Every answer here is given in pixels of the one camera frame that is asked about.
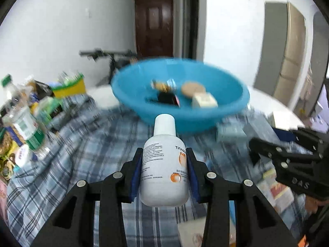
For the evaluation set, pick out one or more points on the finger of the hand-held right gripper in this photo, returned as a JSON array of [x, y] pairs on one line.
[[267, 149], [305, 135]]

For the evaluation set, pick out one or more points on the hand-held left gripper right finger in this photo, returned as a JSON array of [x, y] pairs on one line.
[[192, 178]]

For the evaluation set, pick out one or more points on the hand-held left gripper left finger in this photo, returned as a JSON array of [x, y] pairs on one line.
[[135, 176]]

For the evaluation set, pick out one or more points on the white plastic bottle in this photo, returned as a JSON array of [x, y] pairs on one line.
[[159, 172]]

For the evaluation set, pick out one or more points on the blue plastic basin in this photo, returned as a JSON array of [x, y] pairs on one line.
[[133, 87]]

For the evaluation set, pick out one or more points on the clear plastic box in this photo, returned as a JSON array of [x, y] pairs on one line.
[[259, 128]]

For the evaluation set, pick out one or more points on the orange white box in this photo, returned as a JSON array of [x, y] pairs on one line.
[[279, 194]]

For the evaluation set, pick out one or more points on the white beige box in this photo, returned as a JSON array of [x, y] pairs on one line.
[[282, 118]]

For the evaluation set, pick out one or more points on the teal white box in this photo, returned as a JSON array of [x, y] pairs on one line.
[[231, 132]]

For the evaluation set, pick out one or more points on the white card orange print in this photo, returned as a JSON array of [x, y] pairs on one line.
[[190, 232]]

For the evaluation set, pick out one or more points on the blue plaid cloth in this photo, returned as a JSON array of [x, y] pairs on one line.
[[77, 146]]

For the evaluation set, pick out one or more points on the black small object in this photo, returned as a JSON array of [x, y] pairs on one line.
[[167, 98]]

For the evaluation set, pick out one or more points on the tan round disc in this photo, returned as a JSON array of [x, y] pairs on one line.
[[190, 88]]

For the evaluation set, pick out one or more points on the small brown wrapped item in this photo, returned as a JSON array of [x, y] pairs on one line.
[[162, 85]]

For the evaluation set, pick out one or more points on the grey cabinet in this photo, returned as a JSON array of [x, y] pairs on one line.
[[272, 43]]

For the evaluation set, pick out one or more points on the yellow container green lid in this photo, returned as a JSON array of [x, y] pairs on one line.
[[72, 88]]

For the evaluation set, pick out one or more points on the green labelled bottle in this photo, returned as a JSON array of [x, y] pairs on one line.
[[51, 108]]

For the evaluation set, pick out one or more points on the black bicycle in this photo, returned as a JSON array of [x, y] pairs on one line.
[[112, 63]]

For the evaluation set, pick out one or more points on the clear water bottle green label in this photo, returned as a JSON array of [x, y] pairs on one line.
[[28, 131]]

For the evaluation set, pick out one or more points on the pile of snack packets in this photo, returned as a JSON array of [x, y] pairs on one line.
[[10, 149]]

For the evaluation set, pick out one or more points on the dark brown wooden door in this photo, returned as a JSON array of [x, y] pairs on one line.
[[154, 25]]

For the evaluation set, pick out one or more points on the dark framed glass door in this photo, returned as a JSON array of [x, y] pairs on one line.
[[190, 18]]

